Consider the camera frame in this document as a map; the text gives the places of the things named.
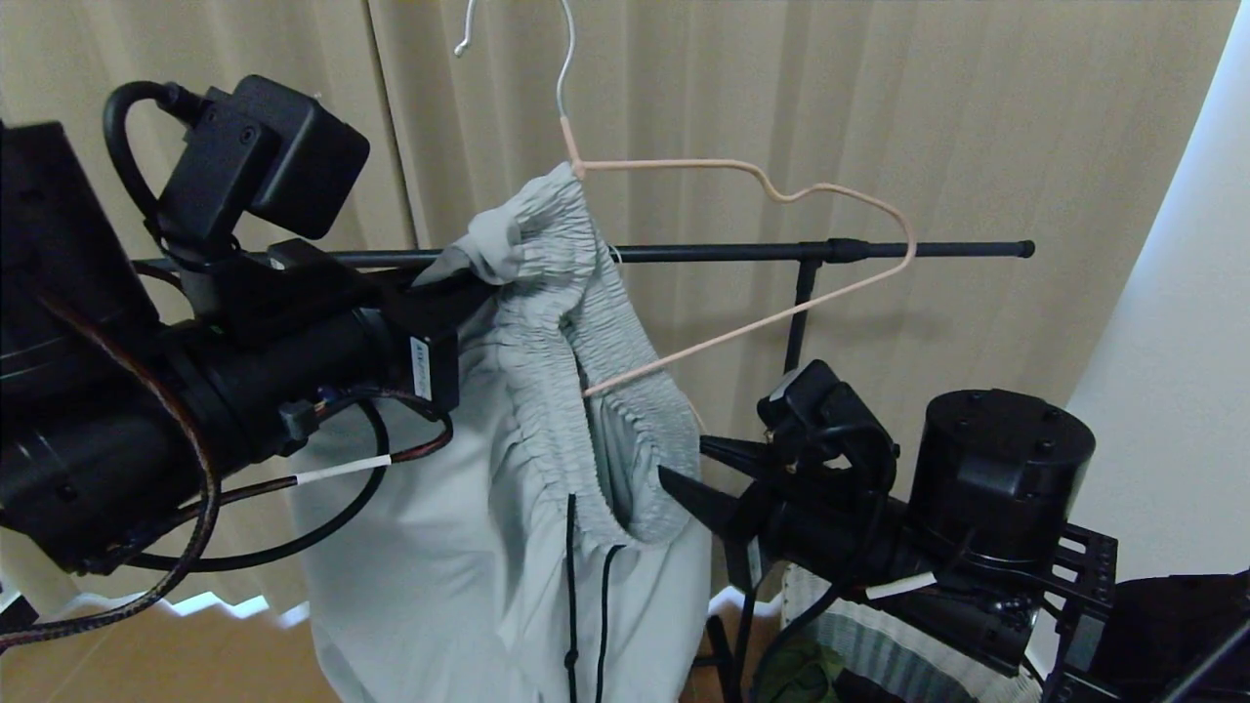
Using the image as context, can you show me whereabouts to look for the pink clothes hanger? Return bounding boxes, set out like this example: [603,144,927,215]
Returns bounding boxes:
[454,0,919,398]

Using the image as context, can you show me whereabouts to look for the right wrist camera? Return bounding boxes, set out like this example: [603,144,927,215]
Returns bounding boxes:
[757,359,899,499]

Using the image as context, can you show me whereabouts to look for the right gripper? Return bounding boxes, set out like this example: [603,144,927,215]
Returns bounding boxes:
[656,434,919,592]

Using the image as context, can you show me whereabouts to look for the green shirt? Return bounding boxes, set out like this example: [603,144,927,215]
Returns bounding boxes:
[757,640,849,703]

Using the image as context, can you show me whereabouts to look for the pale grey shorts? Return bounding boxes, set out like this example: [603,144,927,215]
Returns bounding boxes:
[288,161,714,703]

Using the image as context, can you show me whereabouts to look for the black cable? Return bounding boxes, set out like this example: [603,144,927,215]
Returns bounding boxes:
[103,80,211,255]
[125,400,392,573]
[732,576,851,703]

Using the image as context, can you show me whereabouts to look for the black clothes rack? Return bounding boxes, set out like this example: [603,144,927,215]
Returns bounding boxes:
[132,237,1036,703]

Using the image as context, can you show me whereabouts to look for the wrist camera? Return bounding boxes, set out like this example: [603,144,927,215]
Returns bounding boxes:
[757,359,899,499]
[146,74,372,294]

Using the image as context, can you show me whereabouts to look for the white laundry basket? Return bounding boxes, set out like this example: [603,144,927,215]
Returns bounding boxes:
[779,564,1046,703]

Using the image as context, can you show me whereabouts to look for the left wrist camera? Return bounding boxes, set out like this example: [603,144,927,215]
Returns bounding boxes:
[146,74,372,294]

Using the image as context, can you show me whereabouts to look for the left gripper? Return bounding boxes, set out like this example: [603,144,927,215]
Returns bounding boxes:
[186,273,494,470]

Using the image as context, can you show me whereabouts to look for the beige curtain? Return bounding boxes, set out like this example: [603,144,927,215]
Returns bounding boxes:
[0,0,1241,626]

